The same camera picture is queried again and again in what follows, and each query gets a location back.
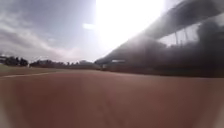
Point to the large building with sloped roof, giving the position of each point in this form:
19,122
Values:
173,50

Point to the row of trees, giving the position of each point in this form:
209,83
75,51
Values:
50,63

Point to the reddish brown paved path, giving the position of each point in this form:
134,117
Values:
110,100

